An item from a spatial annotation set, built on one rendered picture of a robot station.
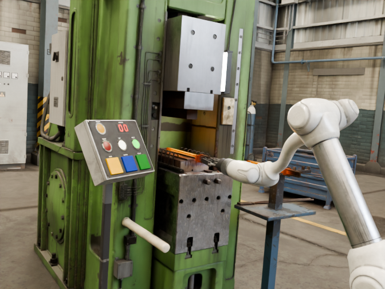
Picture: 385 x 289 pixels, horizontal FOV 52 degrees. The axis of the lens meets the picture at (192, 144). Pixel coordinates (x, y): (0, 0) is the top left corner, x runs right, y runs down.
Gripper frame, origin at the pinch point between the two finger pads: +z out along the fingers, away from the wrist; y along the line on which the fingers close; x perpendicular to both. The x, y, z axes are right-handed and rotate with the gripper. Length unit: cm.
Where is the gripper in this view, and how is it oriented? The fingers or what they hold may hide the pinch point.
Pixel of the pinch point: (204, 159)
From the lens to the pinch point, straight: 224.9
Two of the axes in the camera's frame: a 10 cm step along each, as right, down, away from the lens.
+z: -5.5, -1.6, 8.2
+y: 8.3, 0.0, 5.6
